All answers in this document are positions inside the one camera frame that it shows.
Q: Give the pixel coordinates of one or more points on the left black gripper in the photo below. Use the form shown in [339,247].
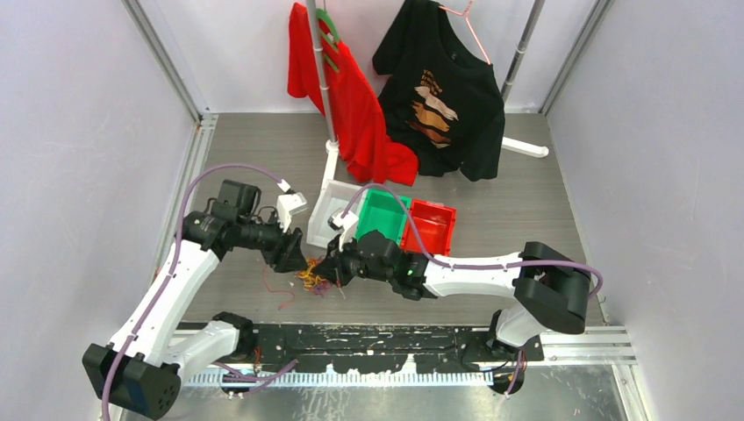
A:
[286,254]

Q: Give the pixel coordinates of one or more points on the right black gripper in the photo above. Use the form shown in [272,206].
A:
[332,267]

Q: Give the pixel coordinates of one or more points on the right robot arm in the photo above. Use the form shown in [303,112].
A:
[550,290]

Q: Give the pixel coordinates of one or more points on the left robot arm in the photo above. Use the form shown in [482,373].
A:
[138,369]

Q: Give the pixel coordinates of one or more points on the white plastic bin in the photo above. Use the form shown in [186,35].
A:
[334,197]

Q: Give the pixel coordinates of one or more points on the green plastic bin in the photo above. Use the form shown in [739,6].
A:
[381,212]

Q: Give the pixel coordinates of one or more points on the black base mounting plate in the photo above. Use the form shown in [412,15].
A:
[372,349]

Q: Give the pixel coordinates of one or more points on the red plastic bin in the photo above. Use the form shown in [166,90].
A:
[435,223]

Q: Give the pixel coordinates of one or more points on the red t-shirt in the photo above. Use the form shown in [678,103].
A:
[358,120]

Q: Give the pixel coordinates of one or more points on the metal clothes rack pole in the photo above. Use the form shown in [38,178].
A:
[319,63]

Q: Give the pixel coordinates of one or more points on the black printed t-shirt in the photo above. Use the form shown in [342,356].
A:
[439,100]

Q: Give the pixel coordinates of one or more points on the green clothes hanger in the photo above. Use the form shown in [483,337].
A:
[330,39]

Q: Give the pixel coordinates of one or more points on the pink clothes hanger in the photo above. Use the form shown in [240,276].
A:
[464,13]

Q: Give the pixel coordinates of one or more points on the right metal rack pole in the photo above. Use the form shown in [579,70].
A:
[521,47]

